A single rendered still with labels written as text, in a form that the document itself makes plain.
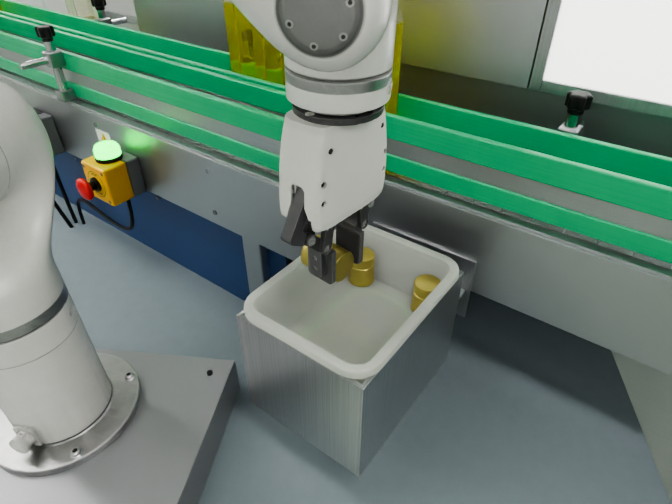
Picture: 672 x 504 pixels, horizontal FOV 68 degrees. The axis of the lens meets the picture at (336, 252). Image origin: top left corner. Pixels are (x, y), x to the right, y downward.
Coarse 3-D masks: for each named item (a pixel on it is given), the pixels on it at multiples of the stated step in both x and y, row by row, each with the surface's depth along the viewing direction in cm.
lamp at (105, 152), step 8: (96, 144) 85; (104, 144) 84; (112, 144) 85; (96, 152) 84; (104, 152) 84; (112, 152) 85; (120, 152) 86; (96, 160) 85; (104, 160) 85; (112, 160) 85
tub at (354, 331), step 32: (384, 256) 67; (416, 256) 63; (288, 288) 60; (320, 288) 66; (352, 288) 68; (384, 288) 68; (448, 288) 58; (256, 320) 53; (288, 320) 62; (320, 320) 63; (352, 320) 63; (384, 320) 63; (416, 320) 53; (320, 352) 49; (352, 352) 59; (384, 352) 49
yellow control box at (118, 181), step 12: (132, 156) 87; (84, 168) 87; (96, 168) 84; (108, 168) 84; (120, 168) 85; (132, 168) 87; (96, 180) 86; (108, 180) 84; (120, 180) 86; (132, 180) 88; (96, 192) 88; (108, 192) 86; (120, 192) 87; (132, 192) 89
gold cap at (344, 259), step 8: (304, 248) 51; (336, 248) 50; (304, 256) 51; (336, 256) 49; (344, 256) 50; (352, 256) 51; (304, 264) 52; (336, 264) 49; (344, 264) 50; (352, 264) 51; (336, 272) 50; (344, 272) 51; (336, 280) 50
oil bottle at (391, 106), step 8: (400, 16) 64; (400, 24) 65; (400, 32) 65; (400, 40) 66; (400, 48) 67; (400, 56) 68; (392, 72) 67; (392, 80) 68; (392, 88) 69; (392, 96) 70; (392, 104) 70; (392, 112) 71
